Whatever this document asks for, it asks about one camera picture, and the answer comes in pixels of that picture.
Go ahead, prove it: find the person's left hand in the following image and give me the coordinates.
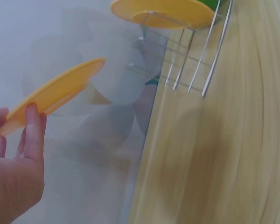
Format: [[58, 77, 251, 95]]
[[0, 102, 48, 224]]

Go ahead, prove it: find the green plastic dish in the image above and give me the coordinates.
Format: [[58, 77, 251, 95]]
[[197, 0, 219, 12]]

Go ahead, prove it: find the yellow plastic plate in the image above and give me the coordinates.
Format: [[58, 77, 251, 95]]
[[0, 57, 106, 137], [110, 0, 214, 30]]

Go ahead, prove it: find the metal wire dish rack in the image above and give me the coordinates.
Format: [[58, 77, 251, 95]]
[[125, 0, 234, 98]]

